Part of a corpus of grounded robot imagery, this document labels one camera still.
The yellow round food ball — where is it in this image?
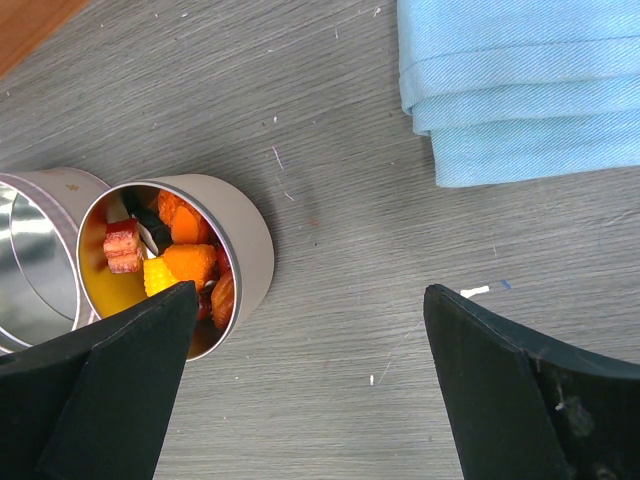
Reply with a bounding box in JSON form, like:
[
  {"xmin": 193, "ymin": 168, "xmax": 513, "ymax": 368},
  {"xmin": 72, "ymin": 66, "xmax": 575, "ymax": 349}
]
[{"xmin": 143, "ymin": 257, "xmax": 179, "ymax": 297}]

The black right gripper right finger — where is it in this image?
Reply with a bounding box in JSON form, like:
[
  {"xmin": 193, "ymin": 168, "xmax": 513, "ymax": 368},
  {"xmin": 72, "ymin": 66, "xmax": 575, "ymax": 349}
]
[{"xmin": 424, "ymin": 284, "xmax": 639, "ymax": 479}]

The red sausage piece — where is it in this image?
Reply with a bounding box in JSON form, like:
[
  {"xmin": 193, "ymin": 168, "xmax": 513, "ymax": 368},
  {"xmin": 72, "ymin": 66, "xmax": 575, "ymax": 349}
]
[{"xmin": 198, "ymin": 248, "xmax": 235, "ymax": 330}]

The orange carrot slice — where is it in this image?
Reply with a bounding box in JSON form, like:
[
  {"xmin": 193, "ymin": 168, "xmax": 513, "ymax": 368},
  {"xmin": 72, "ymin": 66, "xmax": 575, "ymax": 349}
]
[{"xmin": 157, "ymin": 190, "xmax": 211, "ymax": 244}]

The tall pink lunch tin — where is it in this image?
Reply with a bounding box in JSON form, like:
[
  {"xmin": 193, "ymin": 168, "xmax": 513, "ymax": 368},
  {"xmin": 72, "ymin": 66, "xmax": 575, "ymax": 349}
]
[{"xmin": 1, "ymin": 167, "xmax": 109, "ymax": 354}]

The short pink lunch tin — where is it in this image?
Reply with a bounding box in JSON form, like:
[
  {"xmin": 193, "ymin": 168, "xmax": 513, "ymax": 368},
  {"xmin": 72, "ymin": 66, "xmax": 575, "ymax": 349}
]
[{"xmin": 76, "ymin": 174, "xmax": 275, "ymax": 361}]

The wooden compartment tray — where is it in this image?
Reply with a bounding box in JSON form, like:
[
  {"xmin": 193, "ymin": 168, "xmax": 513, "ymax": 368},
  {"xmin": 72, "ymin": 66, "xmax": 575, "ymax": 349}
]
[{"xmin": 0, "ymin": 0, "xmax": 88, "ymax": 77}]

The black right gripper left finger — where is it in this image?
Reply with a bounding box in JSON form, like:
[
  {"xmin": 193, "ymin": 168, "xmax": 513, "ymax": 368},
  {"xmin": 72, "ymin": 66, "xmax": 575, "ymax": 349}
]
[{"xmin": 1, "ymin": 282, "xmax": 198, "ymax": 479}]

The striped bacon cube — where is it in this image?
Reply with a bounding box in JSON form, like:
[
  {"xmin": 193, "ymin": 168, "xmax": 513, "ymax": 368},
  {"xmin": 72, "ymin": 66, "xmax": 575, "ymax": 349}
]
[{"xmin": 103, "ymin": 218, "xmax": 143, "ymax": 274}]

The folded light blue cloth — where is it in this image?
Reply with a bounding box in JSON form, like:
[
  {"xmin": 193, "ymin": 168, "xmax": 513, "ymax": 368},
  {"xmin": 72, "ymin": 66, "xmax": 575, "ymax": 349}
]
[{"xmin": 397, "ymin": 1, "xmax": 639, "ymax": 188}]

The white radish slice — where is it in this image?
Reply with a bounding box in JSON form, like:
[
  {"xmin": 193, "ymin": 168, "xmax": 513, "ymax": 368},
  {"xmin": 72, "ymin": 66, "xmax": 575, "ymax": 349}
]
[{"xmin": 107, "ymin": 188, "xmax": 173, "ymax": 257}]

